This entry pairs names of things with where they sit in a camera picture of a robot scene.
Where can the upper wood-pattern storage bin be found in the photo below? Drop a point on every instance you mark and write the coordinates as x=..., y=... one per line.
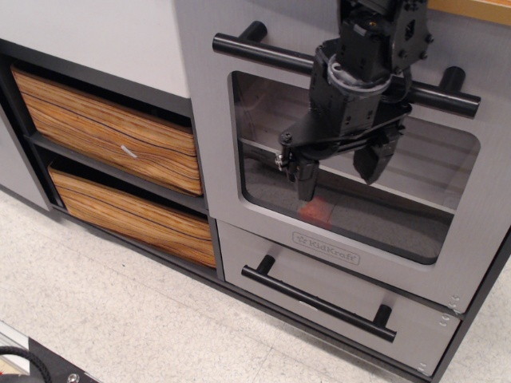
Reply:
x=146, y=146

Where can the orange transparent bowl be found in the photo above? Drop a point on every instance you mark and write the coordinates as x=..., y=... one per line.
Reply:
x=317, y=212

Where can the wood-pattern storage bin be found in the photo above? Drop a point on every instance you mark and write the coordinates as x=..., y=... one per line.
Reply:
x=146, y=146
x=164, y=228

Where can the black drawer handle bar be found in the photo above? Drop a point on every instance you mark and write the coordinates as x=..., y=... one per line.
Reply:
x=376, y=326

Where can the grey lower drawer front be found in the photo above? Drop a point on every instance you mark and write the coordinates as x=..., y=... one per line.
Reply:
x=423, y=333

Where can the black oven door handle bar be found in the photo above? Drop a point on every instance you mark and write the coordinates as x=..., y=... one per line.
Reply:
x=249, y=46

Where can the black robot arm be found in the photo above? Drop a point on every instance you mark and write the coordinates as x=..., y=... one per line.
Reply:
x=378, y=38

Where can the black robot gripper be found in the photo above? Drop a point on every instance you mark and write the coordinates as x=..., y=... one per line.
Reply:
x=345, y=115

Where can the lower wood-pattern storage bin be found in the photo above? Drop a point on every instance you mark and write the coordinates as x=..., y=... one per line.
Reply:
x=164, y=228

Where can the grey oven door with window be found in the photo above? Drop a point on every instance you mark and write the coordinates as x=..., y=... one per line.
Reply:
x=425, y=233

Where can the grey oven rack shelf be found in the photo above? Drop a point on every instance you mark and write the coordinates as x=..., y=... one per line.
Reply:
x=393, y=180

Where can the dark grey play kitchen cabinet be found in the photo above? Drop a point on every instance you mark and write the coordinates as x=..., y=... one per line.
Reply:
x=127, y=313

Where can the light wooden countertop edge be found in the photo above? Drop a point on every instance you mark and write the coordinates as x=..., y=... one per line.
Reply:
x=489, y=11

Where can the black plate with screw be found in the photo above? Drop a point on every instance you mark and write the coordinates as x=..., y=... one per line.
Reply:
x=59, y=368

